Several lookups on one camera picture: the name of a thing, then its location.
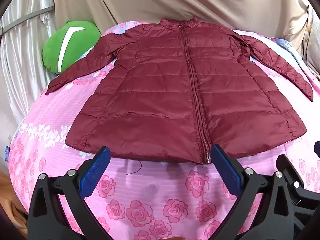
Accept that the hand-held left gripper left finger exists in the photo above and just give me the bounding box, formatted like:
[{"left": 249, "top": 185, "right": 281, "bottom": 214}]
[{"left": 27, "top": 146, "right": 114, "bottom": 240}]

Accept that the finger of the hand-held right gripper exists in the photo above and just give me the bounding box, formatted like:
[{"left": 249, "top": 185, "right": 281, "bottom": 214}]
[{"left": 276, "top": 153, "right": 320, "bottom": 214}]

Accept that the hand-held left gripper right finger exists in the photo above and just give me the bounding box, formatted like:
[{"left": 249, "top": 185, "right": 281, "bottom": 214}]
[{"left": 211, "top": 144, "right": 298, "bottom": 240}]

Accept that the maroon quilted puffer jacket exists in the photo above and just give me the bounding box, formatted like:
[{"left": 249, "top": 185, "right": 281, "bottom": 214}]
[{"left": 46, "top": 17, "right": 314, "bottom": 166}]

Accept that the black thread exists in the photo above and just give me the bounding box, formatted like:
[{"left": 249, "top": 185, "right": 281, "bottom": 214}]
[{"left": 124, "top": 160, "right": 143, "bottom": 176}]

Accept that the pink floral bed sheet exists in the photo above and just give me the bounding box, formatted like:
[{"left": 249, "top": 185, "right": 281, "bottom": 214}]
[{"left": 7, "top": 21, "right": 320, "bottom": 240}]

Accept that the orange cloth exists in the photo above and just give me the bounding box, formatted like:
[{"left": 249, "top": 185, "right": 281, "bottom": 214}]
[{"left": 0, "top": 172, "right": 28, "bottom": 240}]

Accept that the green plush cushion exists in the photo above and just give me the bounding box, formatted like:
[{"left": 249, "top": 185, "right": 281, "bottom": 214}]
[{"left": 42, "top": 20, "right": 102, "bottom": 74}]

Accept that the white satin curtain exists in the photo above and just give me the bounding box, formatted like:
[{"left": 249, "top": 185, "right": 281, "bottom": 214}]
[{"left": 0, "top": 0, "right": 63, "bottom": 130}]

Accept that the beige curtain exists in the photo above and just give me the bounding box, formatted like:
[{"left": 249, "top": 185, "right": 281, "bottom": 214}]
[{"left": 54, "top": 0, "right": 320, "bottom": 77}]

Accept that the grey curtain strap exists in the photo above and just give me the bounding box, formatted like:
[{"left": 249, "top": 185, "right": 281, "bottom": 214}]
[{"left": 0, "top": 6, "right": 55, "bottom": 36}]

